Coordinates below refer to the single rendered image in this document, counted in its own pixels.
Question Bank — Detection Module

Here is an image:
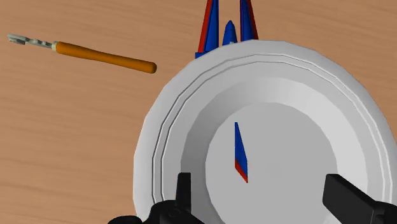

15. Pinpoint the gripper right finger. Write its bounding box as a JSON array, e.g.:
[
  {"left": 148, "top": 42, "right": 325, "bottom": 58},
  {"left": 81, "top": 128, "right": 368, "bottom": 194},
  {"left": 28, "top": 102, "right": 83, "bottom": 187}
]
[{"left": 322, "top": 173, "right": 397, "bottom": 224}]

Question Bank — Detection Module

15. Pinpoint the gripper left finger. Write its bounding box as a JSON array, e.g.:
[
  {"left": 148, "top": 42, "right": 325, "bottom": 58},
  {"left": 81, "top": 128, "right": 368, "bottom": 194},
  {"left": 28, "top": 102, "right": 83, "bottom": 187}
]
[{"left": 107, "top": 172, "right": 205, "bottom": 224}]

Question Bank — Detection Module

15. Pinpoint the white round plate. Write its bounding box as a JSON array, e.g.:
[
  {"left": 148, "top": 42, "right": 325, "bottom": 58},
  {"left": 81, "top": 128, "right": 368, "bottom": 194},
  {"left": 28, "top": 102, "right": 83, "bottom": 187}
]
[{"left": 132, "top": 39, "right": 397, "bottom": 224}]

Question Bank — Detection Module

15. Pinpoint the orange handled kitchen tool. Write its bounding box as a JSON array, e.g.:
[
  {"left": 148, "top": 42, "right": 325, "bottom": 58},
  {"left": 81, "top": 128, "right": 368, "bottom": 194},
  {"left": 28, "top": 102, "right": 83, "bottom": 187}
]
[{"left": 7, "top": 32, "right": 158, "bottom": 74}]

